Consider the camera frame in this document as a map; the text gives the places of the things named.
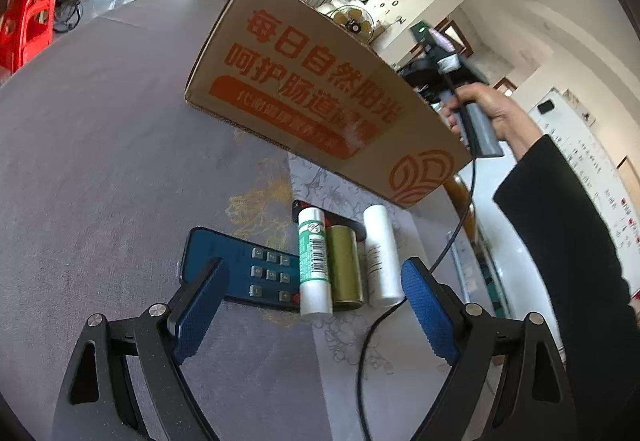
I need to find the black flat object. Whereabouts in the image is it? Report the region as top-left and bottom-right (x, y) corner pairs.
(292, 200), (368, 242)

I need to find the green and white tube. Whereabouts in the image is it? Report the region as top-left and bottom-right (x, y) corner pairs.
(298, 207), (334, 318)

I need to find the beige table fan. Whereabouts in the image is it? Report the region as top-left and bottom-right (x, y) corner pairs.
(330, 5), (376, 46)

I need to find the gold metal cylinder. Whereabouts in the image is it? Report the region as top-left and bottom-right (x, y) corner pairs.
(327, 224), (364, 312)

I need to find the person's right hand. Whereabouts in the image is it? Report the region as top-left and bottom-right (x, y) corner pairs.
(442, 82), (543, 159)

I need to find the person's right forearm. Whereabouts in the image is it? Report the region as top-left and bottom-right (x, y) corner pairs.
(492, 135), (640, 372)

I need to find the black remote control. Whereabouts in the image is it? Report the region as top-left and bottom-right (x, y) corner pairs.
(180, 227), (307, 311)

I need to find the red plastic stool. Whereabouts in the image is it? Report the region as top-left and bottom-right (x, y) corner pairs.
(0, 0), (57, 72)

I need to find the grey cloth-covered desktop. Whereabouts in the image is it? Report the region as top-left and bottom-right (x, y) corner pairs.
(0, 0), (506, 441)

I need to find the printed cardboard box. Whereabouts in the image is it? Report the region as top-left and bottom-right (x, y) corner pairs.
(185, 0), (473, 210)

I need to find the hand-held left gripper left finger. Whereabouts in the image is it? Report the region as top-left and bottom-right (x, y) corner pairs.
(51, 257), (231, 441)

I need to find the white plastic bottle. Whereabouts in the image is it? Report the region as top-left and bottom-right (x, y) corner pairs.
(362, 204), (404, 308)

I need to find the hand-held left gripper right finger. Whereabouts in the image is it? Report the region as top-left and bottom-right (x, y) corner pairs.
(400, 257), (583, 441)

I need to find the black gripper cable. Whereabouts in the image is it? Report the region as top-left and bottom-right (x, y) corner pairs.
(356, 76), (476, 441)

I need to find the white board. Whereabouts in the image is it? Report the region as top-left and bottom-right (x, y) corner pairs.
(532, 86), (640, 297)

